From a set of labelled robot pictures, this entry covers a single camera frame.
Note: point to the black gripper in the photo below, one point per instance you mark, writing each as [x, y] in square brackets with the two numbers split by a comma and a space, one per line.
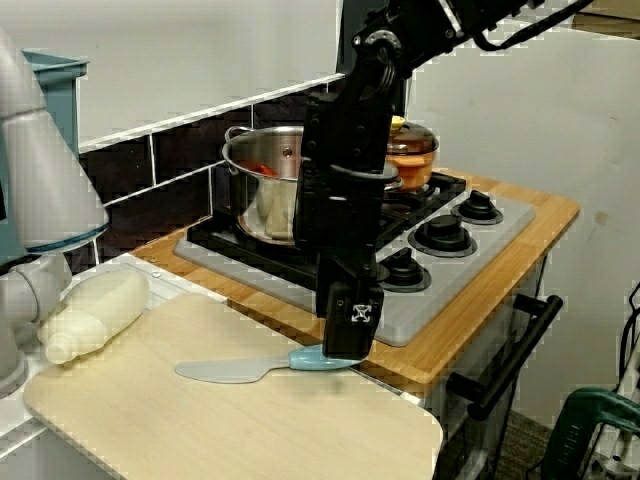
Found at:
[340, 220]

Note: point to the white plastic bottle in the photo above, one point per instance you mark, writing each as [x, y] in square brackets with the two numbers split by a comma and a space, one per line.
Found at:
[95, 310]

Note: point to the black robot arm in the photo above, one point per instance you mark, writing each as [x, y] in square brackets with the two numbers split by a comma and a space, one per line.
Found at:
[370, 100]

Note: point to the black stove knob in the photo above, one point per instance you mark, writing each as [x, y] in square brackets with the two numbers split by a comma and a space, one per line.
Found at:
[442, 235]
[402, 272]
[477, 206]

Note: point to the black burner grate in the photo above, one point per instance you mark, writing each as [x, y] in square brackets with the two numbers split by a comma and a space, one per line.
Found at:
[240, 255]
[445, 187]

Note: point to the grey toy stove top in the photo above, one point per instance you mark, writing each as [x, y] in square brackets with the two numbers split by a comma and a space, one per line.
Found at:
[450, 300]

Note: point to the stainless steel pot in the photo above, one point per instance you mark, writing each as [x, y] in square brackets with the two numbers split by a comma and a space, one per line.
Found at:
[270, 200]

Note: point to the orange toy pot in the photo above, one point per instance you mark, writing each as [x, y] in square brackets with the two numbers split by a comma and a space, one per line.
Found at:
[412, 172]

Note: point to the light wooden cutting board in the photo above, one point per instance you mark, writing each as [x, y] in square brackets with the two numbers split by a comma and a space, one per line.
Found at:
[225, 425]

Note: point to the brown glass lid yellow knob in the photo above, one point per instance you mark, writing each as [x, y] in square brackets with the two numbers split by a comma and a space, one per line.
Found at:
[415, 140]

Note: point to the white oven cabinet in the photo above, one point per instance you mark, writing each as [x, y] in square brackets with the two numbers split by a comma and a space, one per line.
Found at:
[525, 280]

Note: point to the dark tile backsplash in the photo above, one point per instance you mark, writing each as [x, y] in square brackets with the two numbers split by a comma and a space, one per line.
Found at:
[175, 150]

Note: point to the green power tool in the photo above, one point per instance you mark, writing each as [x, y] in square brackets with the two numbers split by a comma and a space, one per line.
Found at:
[575, 430]

